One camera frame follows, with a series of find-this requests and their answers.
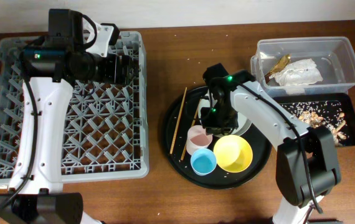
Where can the yellow bowl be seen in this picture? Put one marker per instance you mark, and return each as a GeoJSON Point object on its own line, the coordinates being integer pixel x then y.
{"type": "Point", "coordinates": [233, 153]}

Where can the blue cup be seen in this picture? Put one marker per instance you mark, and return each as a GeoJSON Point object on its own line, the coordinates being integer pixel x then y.
{"type": "Point", "coordinates": [203, 161]}

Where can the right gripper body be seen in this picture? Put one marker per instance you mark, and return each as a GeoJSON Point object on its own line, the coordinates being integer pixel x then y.
{"type": "Point", "coordinates": [220, 117]}

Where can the round black tray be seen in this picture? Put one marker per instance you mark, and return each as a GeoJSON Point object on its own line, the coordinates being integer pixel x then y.
{"type": "Point", "coordinates": [219, 178]}

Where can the white napkin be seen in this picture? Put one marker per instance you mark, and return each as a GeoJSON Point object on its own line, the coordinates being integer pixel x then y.
{"type": "Point", "coordinates": [302, 72]}

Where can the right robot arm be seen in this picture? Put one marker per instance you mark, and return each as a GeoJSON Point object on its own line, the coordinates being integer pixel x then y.
{"type": "Point", "coordinates": [307, 161]}

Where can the gold snack wrapper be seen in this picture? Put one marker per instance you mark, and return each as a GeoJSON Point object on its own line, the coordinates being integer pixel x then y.
{"type": "Point", "coordinates": [278, 67]}

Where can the food scraps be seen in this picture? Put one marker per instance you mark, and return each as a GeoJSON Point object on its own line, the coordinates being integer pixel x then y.
{"type": "Point", "coordinates": [321, 113]}

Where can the black rectangular tray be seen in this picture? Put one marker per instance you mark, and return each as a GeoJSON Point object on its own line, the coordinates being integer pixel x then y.
{"type": "Point", "coordinates": [342, 98]}

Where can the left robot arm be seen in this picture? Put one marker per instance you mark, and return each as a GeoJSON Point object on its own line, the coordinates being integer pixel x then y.
{"type": "Point", "coordinates": [75, 49]}

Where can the grey ceramic plate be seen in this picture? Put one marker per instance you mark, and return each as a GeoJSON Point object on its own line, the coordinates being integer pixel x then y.
{"type": "Point", "coordinates": [243, 122]}

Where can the left wooden chopstick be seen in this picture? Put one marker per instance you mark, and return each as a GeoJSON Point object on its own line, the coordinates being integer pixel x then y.
{"type": "Point", "coordinates": [177, 122]}

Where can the clear plastic bin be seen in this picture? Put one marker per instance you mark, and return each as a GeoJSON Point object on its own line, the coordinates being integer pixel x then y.
{"type": "Point", "coordinates": [334, 58]}

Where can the pink cup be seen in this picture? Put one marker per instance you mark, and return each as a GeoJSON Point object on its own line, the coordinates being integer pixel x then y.
{"type": "Point", "coordinates": [197, 138]}

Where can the grey dishwasher rack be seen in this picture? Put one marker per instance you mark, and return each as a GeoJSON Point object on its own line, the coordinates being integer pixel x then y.
{"type": "Point", "coordinates": [105, 132]}

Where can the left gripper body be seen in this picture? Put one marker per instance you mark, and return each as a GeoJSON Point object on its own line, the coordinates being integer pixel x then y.
{"type": "Point", "coordinates": [111, 66]}

